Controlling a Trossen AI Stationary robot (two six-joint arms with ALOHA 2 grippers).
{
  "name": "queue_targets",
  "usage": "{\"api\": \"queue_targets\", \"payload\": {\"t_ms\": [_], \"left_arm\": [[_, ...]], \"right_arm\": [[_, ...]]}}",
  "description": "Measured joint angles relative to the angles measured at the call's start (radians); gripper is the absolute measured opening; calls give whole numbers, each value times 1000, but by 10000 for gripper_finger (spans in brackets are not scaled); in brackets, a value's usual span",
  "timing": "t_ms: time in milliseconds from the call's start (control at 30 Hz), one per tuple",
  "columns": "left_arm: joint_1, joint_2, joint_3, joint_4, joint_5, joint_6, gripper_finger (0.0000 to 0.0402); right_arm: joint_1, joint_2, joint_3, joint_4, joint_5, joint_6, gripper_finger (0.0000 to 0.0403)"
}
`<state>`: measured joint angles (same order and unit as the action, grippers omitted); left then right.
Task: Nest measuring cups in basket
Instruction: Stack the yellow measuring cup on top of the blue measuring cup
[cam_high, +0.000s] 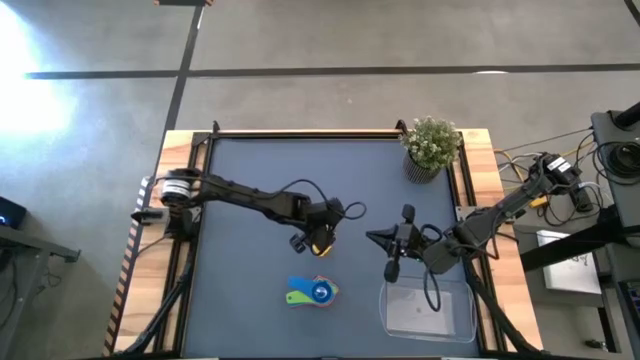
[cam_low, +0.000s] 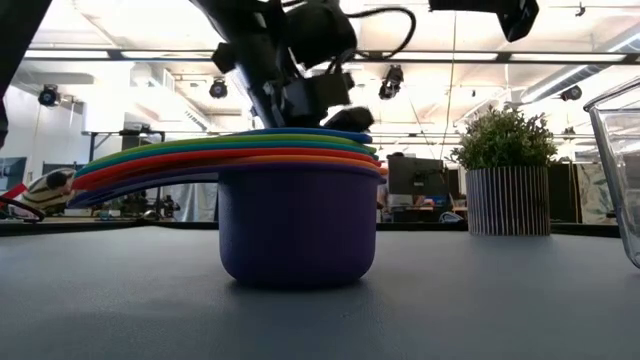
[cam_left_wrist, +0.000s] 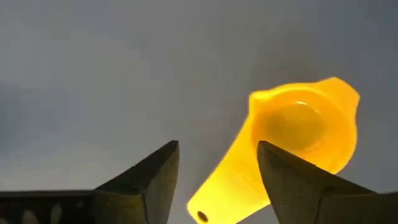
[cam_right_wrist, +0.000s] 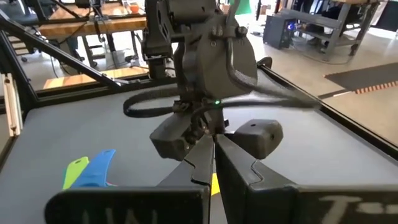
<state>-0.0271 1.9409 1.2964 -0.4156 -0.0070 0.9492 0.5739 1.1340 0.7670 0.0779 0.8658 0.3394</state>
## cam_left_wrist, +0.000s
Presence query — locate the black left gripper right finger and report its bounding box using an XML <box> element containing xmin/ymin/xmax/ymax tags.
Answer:
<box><xmin>256</xmin><ymin>139</ymin><xmax>398</xmax><ymax>224</ymax></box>

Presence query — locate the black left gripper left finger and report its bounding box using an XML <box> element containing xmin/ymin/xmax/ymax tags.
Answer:
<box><xmin>0</xmin><ymin>139</ymin><xmax>181</xmax><ymax>224</ymax></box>

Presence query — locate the yellow measuring cup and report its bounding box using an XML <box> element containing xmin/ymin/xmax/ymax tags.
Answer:
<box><xmin>186</xmin><ymin>76</ymin><xmax>361</xmax><ymax>224</ymax></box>

